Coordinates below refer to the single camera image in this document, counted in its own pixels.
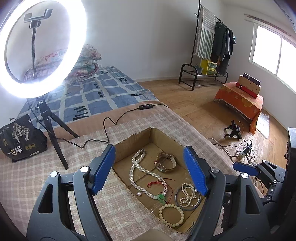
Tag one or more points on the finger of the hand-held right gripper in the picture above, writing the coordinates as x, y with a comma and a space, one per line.
245, 168

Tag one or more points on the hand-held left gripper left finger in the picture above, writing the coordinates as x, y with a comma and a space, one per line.
104, 169

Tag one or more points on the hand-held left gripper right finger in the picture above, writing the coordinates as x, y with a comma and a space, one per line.
196, 171

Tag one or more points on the cardboard box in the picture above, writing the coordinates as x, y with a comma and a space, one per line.
136, 141

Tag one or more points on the power strip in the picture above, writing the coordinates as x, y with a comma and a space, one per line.
245, 150

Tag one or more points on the metal bangle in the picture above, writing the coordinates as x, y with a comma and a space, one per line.
175, 198

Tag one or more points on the black device on floor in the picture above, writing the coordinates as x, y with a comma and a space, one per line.
235, 129

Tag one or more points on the clear plastic sheet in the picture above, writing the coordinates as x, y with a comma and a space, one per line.
262, 125

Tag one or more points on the black tripod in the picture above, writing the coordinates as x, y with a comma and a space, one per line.
52, 136

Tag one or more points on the orange cloth covered table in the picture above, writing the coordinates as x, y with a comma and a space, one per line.
240, 102

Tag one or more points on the red flat box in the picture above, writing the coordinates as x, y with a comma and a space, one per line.
251, 93

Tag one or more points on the blue patterned bedsheet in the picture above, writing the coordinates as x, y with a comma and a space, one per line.
104, 92

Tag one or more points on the tan gift box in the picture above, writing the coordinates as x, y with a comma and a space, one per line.
248, 85

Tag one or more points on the black snack bag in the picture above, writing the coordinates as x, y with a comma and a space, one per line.
20, 143

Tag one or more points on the dark flat box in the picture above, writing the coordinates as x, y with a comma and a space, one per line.
252, 78

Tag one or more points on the small dark pot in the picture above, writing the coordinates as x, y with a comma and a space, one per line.
199, 69

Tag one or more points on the yellow box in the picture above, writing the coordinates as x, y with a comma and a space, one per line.
208, 67

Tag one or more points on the folded floral quilt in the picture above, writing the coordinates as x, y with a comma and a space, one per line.
87, 60

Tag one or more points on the window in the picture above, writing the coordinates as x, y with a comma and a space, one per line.
266, 46

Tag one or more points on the dark hanging clothes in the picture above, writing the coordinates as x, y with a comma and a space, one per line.
219, 46

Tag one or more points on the striped towel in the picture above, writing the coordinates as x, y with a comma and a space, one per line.
204, 37

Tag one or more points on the black garment rack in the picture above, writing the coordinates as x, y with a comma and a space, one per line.
197, 34

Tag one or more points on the black phone holder gooseneck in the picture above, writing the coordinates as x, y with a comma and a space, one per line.
37, 17

